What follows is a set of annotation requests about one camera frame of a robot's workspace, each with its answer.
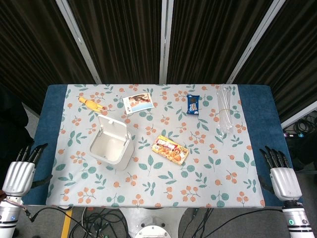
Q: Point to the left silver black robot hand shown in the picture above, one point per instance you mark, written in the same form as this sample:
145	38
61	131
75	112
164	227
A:
18	174

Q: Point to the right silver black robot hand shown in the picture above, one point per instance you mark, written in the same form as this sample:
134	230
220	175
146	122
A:
284	181

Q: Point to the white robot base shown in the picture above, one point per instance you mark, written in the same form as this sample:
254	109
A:
153	223

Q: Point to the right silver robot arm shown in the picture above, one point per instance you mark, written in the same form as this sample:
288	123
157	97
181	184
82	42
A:
296	218

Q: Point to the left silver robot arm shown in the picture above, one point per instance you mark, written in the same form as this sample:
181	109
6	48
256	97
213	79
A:
8	215

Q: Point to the white plastic bin with lid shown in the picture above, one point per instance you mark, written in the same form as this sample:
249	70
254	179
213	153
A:
111	151

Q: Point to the white plastic container lid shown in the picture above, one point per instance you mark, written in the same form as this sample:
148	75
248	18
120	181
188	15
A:
111	126

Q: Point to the blue table cover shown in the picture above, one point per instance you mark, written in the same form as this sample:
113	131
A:
39	138

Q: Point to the power strip with plugs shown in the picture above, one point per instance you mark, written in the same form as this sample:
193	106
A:
293	135

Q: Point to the clear plastic straw bundle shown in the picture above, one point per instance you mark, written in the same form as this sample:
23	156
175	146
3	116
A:
225	109

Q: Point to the yellow rubber chicken toy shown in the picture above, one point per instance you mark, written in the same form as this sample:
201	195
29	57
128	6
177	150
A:
90	104

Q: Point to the yellow orange snack box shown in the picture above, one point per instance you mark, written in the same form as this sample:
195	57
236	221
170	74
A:
170	149

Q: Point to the blue cookie packet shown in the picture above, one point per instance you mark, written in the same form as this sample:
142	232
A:
193	104

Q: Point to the floral patterned tablecloth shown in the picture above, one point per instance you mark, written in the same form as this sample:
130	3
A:
158	178

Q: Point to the printed photo card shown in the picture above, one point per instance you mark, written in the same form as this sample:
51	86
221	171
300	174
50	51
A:
137	102

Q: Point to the silver partition frame post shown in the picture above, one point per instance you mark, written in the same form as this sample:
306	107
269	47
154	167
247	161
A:
78	41
257	41
165	41

